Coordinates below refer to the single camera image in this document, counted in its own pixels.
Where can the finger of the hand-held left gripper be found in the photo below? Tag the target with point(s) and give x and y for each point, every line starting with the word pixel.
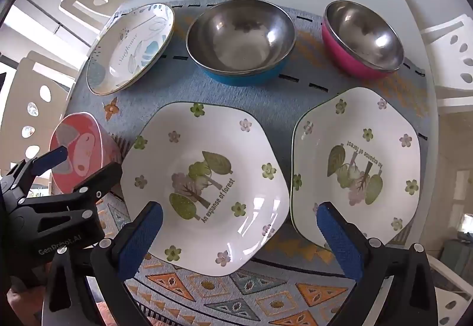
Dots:
pixel 51 158
pixel 101 178

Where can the blue steel bowl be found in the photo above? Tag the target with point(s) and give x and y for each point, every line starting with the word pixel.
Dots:
pixel 240 37

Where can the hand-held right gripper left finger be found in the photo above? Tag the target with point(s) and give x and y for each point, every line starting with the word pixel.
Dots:
pixel 142 241

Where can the white hexagonal tree-print plate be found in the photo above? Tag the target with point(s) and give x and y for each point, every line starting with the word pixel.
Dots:
pixel 207 148
pixel 369 126

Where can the pink cartoon bowl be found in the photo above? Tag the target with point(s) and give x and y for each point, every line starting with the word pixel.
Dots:
pixel 85 141

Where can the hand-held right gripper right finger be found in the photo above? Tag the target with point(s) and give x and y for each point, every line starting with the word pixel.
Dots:
pixel 338 241

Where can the round leaf-print ceramic plate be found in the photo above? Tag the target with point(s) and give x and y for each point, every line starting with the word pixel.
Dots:
pixel 129 48

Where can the pink steel bowl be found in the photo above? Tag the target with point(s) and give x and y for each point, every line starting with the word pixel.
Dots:
pixel 362 34

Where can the blue patterned woven table mat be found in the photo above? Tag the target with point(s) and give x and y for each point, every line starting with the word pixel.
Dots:
pixel 258 96

